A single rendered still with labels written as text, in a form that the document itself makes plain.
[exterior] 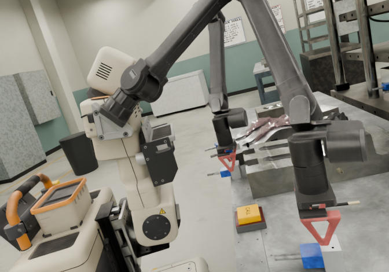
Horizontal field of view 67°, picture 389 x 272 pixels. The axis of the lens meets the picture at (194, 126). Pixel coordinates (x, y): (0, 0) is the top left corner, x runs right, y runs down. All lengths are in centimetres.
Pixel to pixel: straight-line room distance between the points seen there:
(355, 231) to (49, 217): 95
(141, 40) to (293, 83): 833
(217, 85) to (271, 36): 47
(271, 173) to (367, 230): 30
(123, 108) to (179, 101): 691
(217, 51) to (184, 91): 652
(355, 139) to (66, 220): 96
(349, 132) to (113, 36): 884
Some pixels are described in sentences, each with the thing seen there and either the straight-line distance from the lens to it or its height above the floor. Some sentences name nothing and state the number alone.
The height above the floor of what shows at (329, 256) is 84.
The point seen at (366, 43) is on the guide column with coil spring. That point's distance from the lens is 190.
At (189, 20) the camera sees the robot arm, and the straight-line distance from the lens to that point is 84.
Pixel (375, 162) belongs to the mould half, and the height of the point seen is 84.
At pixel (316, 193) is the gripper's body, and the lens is 59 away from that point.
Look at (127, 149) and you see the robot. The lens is 107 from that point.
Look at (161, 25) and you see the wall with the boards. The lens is 864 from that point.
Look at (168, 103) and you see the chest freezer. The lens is 786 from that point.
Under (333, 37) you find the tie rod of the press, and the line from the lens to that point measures 226.
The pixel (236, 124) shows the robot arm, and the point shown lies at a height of 101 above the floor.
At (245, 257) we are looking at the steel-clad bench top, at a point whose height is 80.
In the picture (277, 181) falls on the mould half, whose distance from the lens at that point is 96.
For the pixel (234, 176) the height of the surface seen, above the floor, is 81.
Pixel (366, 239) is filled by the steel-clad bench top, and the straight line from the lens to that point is 78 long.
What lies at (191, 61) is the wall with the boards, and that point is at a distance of 842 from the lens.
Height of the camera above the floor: 127
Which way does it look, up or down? 13 degrees down
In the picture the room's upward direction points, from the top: 16 degrees counter-clockwise
